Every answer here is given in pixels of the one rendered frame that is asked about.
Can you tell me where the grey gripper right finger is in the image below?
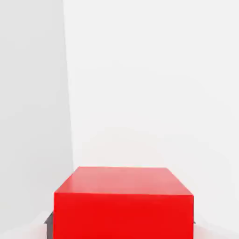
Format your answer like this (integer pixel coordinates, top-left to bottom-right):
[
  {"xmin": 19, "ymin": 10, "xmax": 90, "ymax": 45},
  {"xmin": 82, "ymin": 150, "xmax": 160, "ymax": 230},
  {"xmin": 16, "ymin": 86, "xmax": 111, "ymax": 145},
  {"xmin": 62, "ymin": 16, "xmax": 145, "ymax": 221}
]
[{"xmin": 193, "ymin": 219, "xmax": 236, "ymax": 239}]

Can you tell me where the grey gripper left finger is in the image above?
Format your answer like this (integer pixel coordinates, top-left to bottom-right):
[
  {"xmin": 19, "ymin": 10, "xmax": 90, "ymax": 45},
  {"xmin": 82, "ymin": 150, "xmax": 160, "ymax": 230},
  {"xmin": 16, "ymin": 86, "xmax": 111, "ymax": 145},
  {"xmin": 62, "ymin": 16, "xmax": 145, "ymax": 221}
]
[{"xmin": 3, "ymin": 211, "xmax": 55, "ymax": 239}]

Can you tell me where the small red cube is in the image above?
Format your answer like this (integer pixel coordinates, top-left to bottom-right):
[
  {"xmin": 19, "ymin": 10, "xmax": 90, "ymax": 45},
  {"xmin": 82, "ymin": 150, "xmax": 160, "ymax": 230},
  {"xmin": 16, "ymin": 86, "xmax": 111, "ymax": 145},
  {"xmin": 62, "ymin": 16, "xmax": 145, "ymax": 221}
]
[{"xmin": 53, "ymin": 166, "xmax": 194, "ymax": 239}]

